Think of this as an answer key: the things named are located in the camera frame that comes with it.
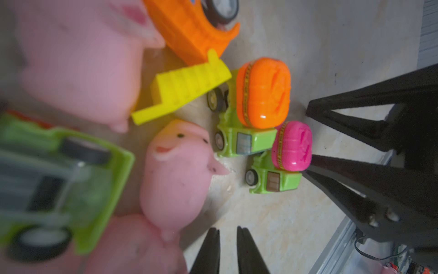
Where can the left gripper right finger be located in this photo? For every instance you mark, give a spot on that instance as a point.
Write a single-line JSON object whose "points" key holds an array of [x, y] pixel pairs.
{"points": [[249, 258]]}

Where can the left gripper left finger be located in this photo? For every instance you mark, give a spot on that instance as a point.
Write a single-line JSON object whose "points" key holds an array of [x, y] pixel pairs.
{"points": [[208, 258]]}

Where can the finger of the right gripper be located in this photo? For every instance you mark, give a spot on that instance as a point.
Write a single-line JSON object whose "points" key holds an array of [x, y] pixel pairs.
{"points": [[388, 204], [388, 115]]}

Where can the green truck pink drum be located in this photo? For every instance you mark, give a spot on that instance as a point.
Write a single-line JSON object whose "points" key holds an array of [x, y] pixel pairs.
{"points": [[279, 168]]}

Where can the green truck orange drum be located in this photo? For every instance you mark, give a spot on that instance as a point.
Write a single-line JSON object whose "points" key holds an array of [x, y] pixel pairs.
{"points": [[253, 104]]}

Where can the green truck picture box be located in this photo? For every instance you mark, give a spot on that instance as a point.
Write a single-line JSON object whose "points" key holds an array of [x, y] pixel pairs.
{"points": [[59, 189]]}

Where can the pink pig toy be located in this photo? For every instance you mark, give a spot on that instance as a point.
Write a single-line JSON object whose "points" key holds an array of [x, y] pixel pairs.
{"points": [[179, 168], [132, 245], [85, 57]]}

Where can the orange yellow dump truck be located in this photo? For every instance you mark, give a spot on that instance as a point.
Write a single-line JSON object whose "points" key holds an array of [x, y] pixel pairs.
{"points": [[195, 31]]}

